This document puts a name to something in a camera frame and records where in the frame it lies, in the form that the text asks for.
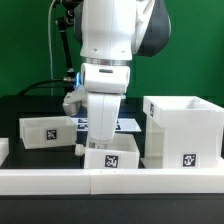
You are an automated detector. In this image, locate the white drawer cabinet frame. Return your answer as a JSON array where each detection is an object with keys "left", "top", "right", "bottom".
[{"left": 142, "top": 96, "right": 224, "bottom": 169}]

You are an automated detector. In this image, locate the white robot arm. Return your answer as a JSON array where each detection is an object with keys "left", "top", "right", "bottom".
[{"left": 78, "top": 0, "right": 171, "bottom": 149}]

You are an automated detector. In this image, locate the white front fence bar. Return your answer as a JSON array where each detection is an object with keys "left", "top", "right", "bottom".
[{"left": 0, "top": 168, "right": 224, "bottom": 195}]

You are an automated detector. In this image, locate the white front drawer box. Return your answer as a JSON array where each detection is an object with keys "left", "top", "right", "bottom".
[{"left": 84, "top": 134, "right": 140, "bottom": 169}]

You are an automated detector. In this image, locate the black cable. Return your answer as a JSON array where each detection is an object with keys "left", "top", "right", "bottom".
[{"left": 17, "top": 78, "right": 68, "bottom": 97}]

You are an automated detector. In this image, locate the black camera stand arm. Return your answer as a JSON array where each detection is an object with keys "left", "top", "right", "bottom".
[{"left": 55, "top": 0, "right": 83, "bottom": 92}]

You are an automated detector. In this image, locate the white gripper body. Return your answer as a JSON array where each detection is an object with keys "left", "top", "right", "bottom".
[{"left": 86, "top": 92, "right": 122, "bottom": 145}]

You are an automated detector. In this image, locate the white cable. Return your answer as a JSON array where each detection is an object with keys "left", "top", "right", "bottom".
[{"left": 47, "top": 0, "right": 58, "bottom": 80}]

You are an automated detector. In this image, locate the white fence bar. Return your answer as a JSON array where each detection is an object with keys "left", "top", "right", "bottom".
[
  {"left": 0, "top": 138, "right": 9, "bottom": 166},
  {"left": 0, "top": 168, "right": 224, "bottom": 195}
]

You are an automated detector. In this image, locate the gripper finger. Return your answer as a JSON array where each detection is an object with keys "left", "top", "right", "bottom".
[{"left": 75, "top": 144, "right": 86, "bottom": 156}]

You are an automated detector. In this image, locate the paper sheet with markers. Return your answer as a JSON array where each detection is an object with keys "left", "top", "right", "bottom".
[{"left": 72, "top": 117, "right": 141, "bottom": 133}]

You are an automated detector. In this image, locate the white left fence bar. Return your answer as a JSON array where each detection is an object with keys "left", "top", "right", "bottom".
[{"left": 0, "top": 138, "right": 9, "bottom": 166}]

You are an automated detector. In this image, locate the white drawer box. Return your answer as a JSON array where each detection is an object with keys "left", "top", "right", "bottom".
[
  {"left": 19, "top": 116, "right": 77, "bottom": 149},
  {"left": 84, "top": 134, "right": 140, "bottom": 169}
]

